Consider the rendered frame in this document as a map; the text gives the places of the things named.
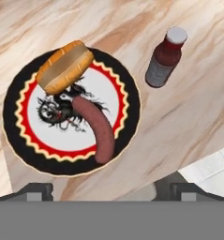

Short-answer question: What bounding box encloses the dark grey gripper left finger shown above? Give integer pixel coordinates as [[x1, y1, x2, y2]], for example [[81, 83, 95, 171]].
[[0, 182, 54, 203]]

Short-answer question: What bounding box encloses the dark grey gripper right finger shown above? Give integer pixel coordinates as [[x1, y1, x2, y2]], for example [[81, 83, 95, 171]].
[[153, 171, 224, 203]]

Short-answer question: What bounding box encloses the black red white patterned plate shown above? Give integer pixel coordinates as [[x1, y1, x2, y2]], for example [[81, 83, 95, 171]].
[[2, 46, 142, 178]]

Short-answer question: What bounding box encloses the red condiment bottle white cap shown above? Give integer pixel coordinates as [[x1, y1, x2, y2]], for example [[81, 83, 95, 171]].
[[144, 25, 188, 89]]

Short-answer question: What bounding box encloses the reddish brown sausage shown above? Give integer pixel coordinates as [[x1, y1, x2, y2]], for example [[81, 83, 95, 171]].
[[71, 95, 116, 165]]

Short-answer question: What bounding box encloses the hot dog bun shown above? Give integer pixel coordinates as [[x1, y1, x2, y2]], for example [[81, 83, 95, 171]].
[[35, 39, 95, 96]]

